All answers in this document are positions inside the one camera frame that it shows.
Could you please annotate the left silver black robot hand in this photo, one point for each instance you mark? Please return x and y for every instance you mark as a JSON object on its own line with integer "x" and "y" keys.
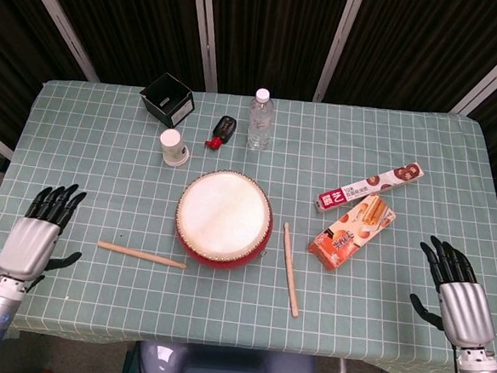
{"x": 26, "y": 248}

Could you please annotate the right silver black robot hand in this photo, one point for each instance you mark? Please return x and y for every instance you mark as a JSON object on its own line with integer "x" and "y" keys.
{"x": 462, "y": 306}

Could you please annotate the wooden drumstick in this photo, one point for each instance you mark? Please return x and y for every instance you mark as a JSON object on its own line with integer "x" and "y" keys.
{"x": 290, "y": 268}
{"x": 141, "y": 254}

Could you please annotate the green grid-patterned tablecloth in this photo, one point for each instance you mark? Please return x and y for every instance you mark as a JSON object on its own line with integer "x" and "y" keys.
{"x": 105, "y": 163}

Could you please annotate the red drum with white skin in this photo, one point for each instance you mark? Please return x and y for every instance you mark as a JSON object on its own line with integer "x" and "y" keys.
{"x": 224, "y": 221}

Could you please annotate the orange biscuit box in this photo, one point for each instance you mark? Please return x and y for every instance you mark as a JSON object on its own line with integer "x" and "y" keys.
{"x": 352, "y": 232}

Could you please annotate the long baking paper box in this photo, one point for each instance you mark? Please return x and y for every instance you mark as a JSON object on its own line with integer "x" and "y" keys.
{"x": 370, "y": 185}

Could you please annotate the white paper cup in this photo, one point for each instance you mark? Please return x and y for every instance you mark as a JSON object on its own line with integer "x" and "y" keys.
{"x": 173, "y": 147}

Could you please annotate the black open cardboard box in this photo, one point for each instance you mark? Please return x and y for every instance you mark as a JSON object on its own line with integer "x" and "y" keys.
{"x": 168, "y": 100}

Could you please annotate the black and red small bottle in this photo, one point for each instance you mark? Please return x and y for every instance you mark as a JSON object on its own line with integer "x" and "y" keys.
{"x": 221, "y": 132}

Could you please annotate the blue grey robot torso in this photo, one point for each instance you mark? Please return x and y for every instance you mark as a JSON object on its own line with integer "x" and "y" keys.
{"x": 227, "y": 368}

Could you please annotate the clear plastic water bottle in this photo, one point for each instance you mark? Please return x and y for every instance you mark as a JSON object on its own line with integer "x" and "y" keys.
{"x": 260, "y": 121}

